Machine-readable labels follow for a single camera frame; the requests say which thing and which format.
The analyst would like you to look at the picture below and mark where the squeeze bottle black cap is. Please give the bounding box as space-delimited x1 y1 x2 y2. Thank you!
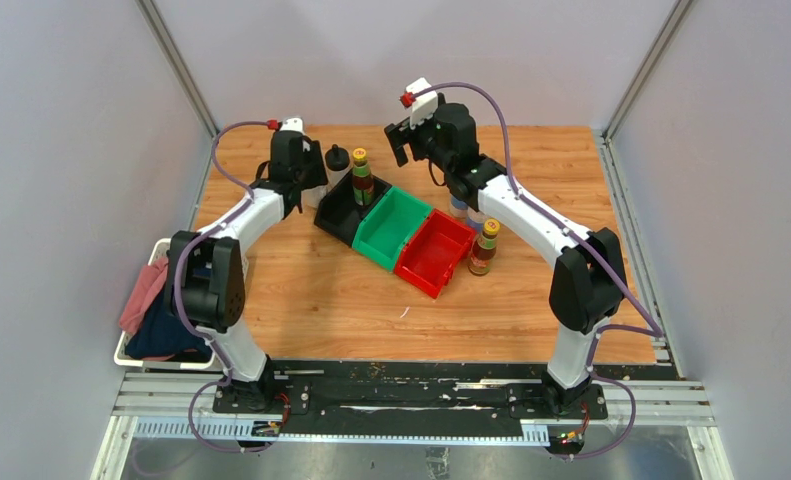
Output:
324 144 351 189
302 185 328 209

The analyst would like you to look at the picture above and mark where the green label sauce bottle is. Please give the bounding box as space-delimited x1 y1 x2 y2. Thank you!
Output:
351 148 374 207

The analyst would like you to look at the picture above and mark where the red label sauce bottle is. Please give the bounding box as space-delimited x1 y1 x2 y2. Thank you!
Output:
468 218 501 276

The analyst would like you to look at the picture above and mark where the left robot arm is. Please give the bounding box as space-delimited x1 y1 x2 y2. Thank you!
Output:
165 117 328 413

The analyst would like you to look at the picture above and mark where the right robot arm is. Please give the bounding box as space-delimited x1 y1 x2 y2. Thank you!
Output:
384 103 627 418

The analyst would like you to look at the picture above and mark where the black storage bin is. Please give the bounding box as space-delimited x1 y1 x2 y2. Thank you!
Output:
314 175 392 248

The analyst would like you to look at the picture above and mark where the blue spice jar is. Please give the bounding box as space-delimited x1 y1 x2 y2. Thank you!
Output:
449 196 468 221

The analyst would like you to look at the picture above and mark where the green storage bin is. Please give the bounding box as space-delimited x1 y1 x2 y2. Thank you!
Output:
352 187 433 272

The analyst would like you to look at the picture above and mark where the white spice jar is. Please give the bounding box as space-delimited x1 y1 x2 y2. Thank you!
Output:
466 208 487 233

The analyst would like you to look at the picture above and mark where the red storage bin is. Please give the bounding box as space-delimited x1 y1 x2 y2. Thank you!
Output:
393 209 475 299

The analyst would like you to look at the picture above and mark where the white laundry basket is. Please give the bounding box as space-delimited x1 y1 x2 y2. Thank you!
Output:
113 238 222 372

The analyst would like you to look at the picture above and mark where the pink cloth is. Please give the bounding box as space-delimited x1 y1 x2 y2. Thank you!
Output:
118 257 168 335

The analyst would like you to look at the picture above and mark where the navy cloth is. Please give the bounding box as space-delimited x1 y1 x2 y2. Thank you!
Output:
120 290 212 362

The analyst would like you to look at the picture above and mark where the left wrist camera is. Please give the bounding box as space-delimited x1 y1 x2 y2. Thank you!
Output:
280 117 305 134

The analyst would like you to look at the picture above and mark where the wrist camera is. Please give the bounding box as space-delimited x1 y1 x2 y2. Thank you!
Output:
280 117 305 134
399 77 439 129

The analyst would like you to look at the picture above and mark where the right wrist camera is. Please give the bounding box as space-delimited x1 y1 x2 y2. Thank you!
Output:
399 77 439 129

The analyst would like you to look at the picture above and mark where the left corner aluminium post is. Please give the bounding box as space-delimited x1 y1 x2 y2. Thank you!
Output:
135 0 220 137

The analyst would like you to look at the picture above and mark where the corner aluminium post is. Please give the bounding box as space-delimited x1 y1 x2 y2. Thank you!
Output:
135 0 220 137
602 0 695 143

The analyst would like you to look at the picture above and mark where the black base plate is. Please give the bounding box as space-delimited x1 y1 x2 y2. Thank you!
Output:
212 359 608 439

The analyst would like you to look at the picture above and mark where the aluminium frame rail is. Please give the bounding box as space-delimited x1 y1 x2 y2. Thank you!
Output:
112 377 715 447

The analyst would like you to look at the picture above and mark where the right corner aluminium post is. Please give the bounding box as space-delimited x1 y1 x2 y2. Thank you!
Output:
602 0 695 143

